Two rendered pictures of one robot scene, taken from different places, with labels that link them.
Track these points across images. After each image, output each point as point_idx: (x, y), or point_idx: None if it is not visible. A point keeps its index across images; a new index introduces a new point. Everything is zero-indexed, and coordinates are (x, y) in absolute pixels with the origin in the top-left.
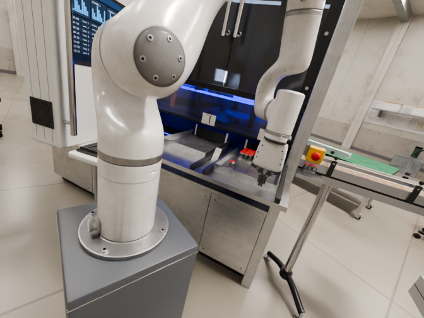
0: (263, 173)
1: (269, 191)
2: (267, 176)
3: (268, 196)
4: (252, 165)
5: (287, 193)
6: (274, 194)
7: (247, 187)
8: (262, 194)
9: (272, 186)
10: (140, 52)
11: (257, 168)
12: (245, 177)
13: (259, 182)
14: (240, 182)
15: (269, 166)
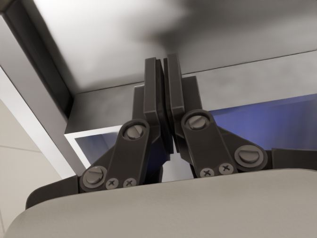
0: (180, 153)
1: (111, 90)
2: (129, 128)
3: (84, 37)
4: (312, 157)
5: (51, 151)
6: (77, 91)
7: (237, 14)
8: (120, 26)
9: (96, 119)
10: None
11: (250, 147)
12: (290, 80)
13: (171, 70)
14: (300, 35)
15: (120, 218)
